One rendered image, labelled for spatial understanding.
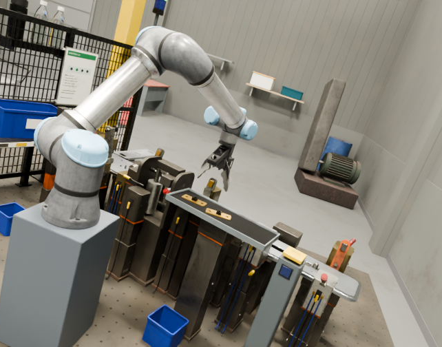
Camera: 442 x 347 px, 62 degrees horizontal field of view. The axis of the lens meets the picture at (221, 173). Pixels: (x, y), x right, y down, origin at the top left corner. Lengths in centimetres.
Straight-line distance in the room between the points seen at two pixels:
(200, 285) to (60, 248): 48
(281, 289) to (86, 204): 61
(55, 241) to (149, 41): 62
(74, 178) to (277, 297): 67
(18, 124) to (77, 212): 91
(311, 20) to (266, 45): 114
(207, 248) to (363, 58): 845
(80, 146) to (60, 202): 16
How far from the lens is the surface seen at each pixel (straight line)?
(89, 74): 228
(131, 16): 247
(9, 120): 185
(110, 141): 169
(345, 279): 153
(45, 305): 114
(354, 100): 937
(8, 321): 125
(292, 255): 112
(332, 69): 933
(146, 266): 154
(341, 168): 670
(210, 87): 118
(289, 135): 935
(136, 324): 140
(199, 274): 127
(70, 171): 100
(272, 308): 119
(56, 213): 104
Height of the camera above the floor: 161
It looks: 16 degrees down
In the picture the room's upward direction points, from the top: 18 degrees clockwise
